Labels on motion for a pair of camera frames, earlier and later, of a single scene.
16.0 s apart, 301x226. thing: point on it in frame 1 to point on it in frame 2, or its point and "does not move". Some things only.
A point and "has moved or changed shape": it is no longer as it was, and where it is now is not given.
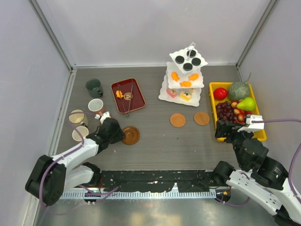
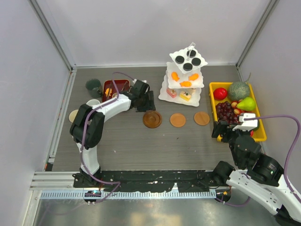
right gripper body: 236,137 does not move
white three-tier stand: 183,82 does not move
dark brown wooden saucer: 132,135 to 152,119
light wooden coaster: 201,118 does not move
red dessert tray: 137,99 has moved or changed shape
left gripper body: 117,136 to 143,105
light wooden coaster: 178,120 does not move
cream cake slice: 192,91 does not move
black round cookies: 188,66 does not move
